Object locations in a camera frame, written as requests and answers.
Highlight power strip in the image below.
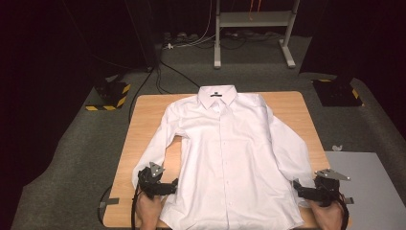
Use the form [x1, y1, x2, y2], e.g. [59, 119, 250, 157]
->
[162, 31, 199, 49]

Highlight white floor cable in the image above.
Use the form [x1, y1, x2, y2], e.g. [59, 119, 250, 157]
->
[164, 0, 218, 50]

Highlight tangled black floor cables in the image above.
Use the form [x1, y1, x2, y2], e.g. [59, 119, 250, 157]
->
[219, 30, 283, 51]

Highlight black base with yellow stripes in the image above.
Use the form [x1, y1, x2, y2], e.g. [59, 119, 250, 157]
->
[85, 75, 132, 112]
[311, 76, 364, 107]

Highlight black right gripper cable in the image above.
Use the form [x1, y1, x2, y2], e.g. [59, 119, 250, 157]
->
[334, 191, 350, 230]

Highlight black floor cable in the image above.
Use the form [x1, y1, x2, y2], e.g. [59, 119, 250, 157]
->
[155, 59, 201, 95]
[127, 67, 155, 124]

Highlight white dress shirt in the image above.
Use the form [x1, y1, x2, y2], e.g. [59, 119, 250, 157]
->
[131, 84, 315, 230]

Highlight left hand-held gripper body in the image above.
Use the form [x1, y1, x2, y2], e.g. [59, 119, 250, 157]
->
[137, 161, 167, 199]

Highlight black cable under table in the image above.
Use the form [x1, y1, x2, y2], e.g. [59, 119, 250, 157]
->
[97, 185, 113, 225]

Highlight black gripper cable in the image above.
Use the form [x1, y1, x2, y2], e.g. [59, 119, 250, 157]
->
[130, 183, 142, 230]
[334, 191, 350, 230]

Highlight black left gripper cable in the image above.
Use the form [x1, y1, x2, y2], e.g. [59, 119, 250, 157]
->
[130, 183, 142, 230]

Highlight person's left hand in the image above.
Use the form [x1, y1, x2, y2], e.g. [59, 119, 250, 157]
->
[137, 195, 165, 230]

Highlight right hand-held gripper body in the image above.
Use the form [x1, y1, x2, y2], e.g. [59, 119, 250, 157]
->
[314, 168, 351, 208]

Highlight grey board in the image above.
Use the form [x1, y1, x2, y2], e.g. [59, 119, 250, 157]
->
[325, 150, 406, 230]

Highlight grey metal stand frame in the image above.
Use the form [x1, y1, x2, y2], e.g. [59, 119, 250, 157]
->
[213, 0, 302, 70]

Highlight person's right hand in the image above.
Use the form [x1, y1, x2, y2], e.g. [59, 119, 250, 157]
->
[307, 200, 345, 230]

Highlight orange hanging cables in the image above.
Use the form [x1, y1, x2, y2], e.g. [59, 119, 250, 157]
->
[248, 0, 262, 21]

